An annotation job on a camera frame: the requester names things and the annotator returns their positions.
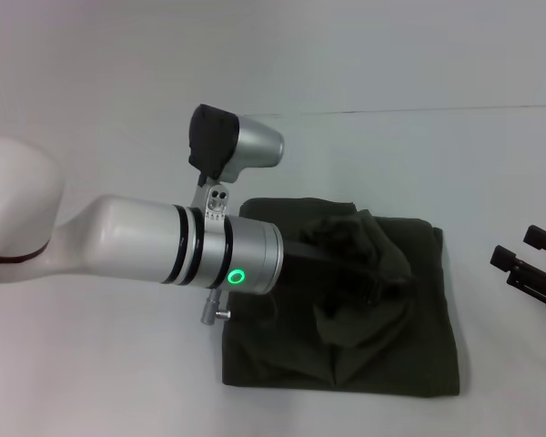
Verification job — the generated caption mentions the left gripper cable connector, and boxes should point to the left gripper cable connector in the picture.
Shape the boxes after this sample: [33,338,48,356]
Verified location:
[197,289,232,327]

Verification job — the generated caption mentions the dark green printed t-shirt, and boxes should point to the dark green printed t-shirt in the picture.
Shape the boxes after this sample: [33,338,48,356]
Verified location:
[220,195,461,398]

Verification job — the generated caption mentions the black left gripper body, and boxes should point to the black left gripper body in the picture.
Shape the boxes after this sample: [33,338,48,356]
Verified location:
[279,240,383,304]

